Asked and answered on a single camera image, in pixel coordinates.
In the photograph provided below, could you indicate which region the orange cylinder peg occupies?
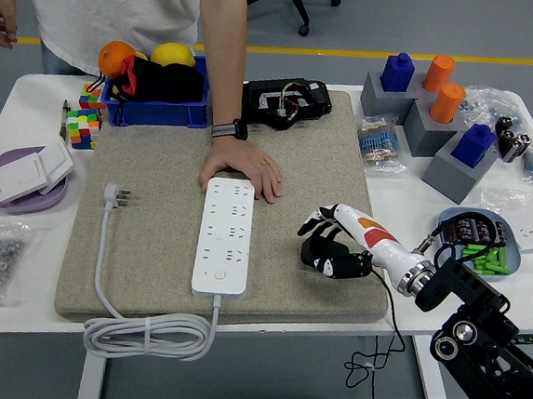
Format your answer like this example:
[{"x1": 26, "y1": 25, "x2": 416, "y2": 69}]
[
  {"x1": 427, "y1": 81, "x2": 468, "y2": 126},
  {"x1": 420, "y1": 53, "x2": 458, "y2": 96}
]

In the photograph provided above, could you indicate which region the small colourful puzzle cube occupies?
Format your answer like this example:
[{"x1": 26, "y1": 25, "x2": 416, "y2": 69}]
[{"x1": 77, "y1": 81, "x2": 111, "y2": 113}]

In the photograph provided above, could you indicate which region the person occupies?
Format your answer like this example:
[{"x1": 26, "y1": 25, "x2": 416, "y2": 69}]
[{"x1": 11, "y1": 0, "x2": 247, "y2": 91}]

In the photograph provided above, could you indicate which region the black wristband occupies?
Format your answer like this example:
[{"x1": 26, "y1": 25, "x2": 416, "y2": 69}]
[{"x1": 209, "y1": 115, "x2": 250, "y2": 141}]

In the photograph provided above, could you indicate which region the white power strip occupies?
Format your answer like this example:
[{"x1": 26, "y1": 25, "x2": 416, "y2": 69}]
[{"x1": 190, "y1": 174, "x2": 259, "y2": 303}]

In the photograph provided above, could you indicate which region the grey block holder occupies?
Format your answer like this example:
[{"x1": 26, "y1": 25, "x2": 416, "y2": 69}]
[
  {"x1": 357, "y1": 68, "x2": 431, "y2": 128},
  {"x1": 399, "y1": 97, "x2": 472, "y2": 162},
  {"x1": 419, "y1": 128, "x2": 501, "y2": 209}
]

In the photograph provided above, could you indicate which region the grey-brown mat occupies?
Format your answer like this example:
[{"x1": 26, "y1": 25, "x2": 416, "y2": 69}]
[{"x1": 52, "y1": 68, "x2": 407, "y2": 349}]

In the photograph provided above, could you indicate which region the orange fruit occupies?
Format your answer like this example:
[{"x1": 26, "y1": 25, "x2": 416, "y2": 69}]
[{"x1": 96, "y1": 38, "x2": 140, "y2": 82}]

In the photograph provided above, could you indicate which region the black drawstring pouch red trim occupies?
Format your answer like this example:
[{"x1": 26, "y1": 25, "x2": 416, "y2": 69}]
[{"x1": 95, "y1": 51, "x2": 207, "y2": 132}]

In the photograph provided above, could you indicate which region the blue bottle-shaped peg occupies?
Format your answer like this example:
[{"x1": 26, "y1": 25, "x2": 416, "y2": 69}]
[
  {"x1": 379, "y1": 50, "x2": 419, "y2": 95},
  {"x1": 449, "y1": 121, "x2": 499, "y2": 172}
]

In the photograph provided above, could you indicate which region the purple plate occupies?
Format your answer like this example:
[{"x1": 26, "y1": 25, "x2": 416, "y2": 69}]
[{"x1": 0, "y1": 140, "x2": 74, "y2": 219}]

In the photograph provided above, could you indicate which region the white power cord with plug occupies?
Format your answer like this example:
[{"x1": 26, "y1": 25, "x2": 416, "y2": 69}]
[{"x1": 80, "y1": 181, "x2": 232, "y2": 368}]

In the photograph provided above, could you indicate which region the bag of taped resistors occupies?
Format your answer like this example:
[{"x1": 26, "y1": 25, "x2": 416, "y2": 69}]
[{"x1": 353, "y1": 113, "x2": 413, "y2": 175}]

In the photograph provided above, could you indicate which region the light blue plate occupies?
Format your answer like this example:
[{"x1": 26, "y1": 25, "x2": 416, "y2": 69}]
[{"x1": 431, "y1": 204, "x2": 526, "y2": 285}]

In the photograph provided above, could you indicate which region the black office chair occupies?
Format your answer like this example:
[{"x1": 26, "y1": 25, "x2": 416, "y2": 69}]
[{"x1": 242, "y1": 0, "x2": 343, "y2": 41}]

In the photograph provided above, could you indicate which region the large colourful puzzle cube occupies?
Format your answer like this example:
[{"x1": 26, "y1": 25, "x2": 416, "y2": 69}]
[{"x1": 63, "y1": 106, "x2": 105, "y2": 153}]

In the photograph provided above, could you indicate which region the silver pen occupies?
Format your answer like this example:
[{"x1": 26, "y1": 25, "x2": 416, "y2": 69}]
[{"x1": 58, "y1": 99, "x2": 73, "y2": 146}]

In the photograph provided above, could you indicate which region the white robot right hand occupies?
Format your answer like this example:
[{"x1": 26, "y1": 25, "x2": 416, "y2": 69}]
[{"x1": 292, "y1": 200, "x2": 423, "y2": 293}]

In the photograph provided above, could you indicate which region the person's left hand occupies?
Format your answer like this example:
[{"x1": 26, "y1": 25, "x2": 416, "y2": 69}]
[{"x1": 195, "y1": 133, "x2": 287, "y2": 206}]

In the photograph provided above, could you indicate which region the clear plastic bag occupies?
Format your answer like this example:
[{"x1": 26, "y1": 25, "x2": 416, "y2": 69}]
[{"x1": 475, "y1": 186, "x2": 533, "y2": 256}]

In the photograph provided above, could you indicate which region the white table leg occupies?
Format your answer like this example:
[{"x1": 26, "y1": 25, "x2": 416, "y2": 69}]
[
  {"x1": 406, "y1": 334, "x2": 460, "y2": 399},
  {"x1": 76, "y1": 350, "x2": 109, "y2": 399}
]

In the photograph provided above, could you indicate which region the large white wall switch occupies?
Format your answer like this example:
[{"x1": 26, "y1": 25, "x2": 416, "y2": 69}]
[{"x1": 0, "y1": 148, "x2": 53, "y2": 209}]

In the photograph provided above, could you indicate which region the clear bag of blue parts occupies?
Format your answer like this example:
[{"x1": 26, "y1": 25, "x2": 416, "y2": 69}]
[{"x1": 459, "y1": 82, "x2": 527, "y2": 134}]

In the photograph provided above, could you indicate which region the small white wall switch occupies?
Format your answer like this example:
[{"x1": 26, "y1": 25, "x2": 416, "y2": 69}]
[{"x1": 33, "y1": 134, "x2": 77, "y2": 198}]

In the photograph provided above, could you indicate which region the black electronic device with wires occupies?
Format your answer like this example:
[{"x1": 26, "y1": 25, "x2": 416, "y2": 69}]
[{"x1": 238, "y1": 73, "x2": 337, "y2": 135}]

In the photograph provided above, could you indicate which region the yellow lemon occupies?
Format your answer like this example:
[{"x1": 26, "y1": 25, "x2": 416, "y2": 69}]
[{"x1": 150, "y1": 40, "x2": 199, "y2": 70}]

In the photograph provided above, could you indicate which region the blue plastic bin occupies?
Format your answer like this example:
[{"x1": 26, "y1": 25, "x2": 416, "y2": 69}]
[{"x1": 99, "y1": 47, "x2": 215, "y2": 135}]

